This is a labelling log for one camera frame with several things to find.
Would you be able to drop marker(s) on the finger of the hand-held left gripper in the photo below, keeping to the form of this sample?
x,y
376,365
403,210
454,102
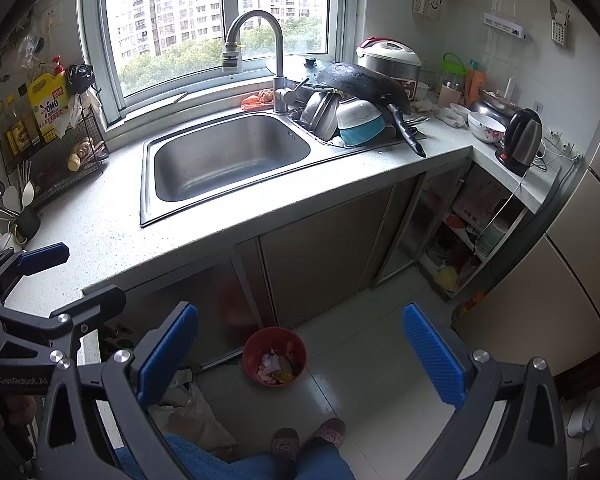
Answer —
x,y
100,305
45,256

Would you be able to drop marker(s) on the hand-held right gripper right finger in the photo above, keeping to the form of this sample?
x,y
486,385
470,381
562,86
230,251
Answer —
x,y
432,355

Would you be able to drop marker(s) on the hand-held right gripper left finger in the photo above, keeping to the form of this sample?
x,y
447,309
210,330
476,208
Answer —
x,y
169,355

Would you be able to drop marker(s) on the red trash bin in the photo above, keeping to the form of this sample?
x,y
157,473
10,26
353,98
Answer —
x,y
252,355

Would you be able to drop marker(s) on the person's left hand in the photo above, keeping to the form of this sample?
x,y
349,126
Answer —
x,y
10,410

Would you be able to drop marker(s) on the dark utensil holder cup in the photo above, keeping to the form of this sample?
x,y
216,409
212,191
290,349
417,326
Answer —
x,y
27,225

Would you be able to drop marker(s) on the metal cabinet door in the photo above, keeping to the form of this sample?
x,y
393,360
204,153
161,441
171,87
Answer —
x,y
405,220
325,245
190,295

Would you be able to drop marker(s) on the white rice paddle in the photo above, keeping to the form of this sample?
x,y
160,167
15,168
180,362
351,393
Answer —
x,y
28,192

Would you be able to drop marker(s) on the white plastic shopping bag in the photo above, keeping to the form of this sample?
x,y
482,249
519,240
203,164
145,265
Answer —
x,y
200,415

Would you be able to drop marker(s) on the orange bottle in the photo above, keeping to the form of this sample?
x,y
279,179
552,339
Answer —
x,y
472,300

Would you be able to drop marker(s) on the yellow plastic bag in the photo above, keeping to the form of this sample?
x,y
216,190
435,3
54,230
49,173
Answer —
x,y
447,280

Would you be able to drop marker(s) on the ginger root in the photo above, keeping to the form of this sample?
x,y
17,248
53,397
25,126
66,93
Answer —
x,y
80,155

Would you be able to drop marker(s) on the open under-counter shelf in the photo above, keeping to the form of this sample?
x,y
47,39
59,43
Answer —
x,y
472,247

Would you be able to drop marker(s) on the yellow seasoning box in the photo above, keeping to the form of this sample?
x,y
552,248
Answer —
x,y
17,137

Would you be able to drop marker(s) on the pink patterned slipper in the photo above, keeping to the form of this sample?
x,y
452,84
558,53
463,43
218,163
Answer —
x,y
327,432
285,442

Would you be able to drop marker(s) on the white and green container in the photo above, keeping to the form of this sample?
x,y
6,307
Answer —
x,y
492,237

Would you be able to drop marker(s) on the beige cabinet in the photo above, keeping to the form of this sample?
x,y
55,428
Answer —
x,y
555,285

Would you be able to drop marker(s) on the translucent white plastic bag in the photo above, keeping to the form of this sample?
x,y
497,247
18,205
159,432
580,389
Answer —
x,y
77,112

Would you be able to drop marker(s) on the yellow detergent bag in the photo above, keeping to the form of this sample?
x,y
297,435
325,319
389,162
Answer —
x,y
47,105

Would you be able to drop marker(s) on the white round device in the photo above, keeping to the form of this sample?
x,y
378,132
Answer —
x,y
580,417

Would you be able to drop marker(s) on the pink cardboard box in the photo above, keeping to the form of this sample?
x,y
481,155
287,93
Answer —
x,y
480,200

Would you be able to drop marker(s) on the black plastic bag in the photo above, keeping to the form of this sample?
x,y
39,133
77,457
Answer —
x,y
80,77

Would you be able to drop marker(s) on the stainless steel sink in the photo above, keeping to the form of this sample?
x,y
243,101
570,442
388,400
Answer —
x,y
230,155

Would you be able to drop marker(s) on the floral ceramic bowl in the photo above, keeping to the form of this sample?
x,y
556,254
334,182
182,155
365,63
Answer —
x,y
485,127

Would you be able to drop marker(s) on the black electric kettle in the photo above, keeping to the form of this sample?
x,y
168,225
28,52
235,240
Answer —
x,y
522,135

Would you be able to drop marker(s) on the white rag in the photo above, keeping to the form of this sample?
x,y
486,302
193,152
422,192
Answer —
x,y
445,115

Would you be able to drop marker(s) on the blue and white pot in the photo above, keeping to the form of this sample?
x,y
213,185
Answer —
x,y
360,125

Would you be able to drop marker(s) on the orange cloth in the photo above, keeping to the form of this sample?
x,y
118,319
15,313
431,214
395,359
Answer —
x,y
255,101

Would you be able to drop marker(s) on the steel basin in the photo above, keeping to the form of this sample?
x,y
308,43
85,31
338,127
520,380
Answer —
x,y
500,105

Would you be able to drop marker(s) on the stainless steel bowls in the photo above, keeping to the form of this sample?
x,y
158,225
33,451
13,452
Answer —
x,y
320,112

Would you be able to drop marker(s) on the jar with green lid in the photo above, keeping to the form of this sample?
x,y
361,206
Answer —
x,y
452,75

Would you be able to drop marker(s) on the black wok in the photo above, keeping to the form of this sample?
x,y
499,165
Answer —
x,y
360,82

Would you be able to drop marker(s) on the white rice cooker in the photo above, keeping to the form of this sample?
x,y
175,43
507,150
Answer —
x,y
390,60

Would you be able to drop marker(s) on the steel faucet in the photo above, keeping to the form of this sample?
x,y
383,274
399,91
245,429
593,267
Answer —
x,y
279,60

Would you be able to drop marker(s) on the glass pot lid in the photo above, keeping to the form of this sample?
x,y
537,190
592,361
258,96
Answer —
x,y
300,67

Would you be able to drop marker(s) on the white wall rack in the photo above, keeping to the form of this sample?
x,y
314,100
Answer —
x,y
505,25

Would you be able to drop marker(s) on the beige wall utensil holder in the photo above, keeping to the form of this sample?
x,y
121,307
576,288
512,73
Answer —
x,y
426,5
560,30

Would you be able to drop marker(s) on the window frame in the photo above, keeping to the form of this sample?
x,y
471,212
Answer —
x,y
342,10

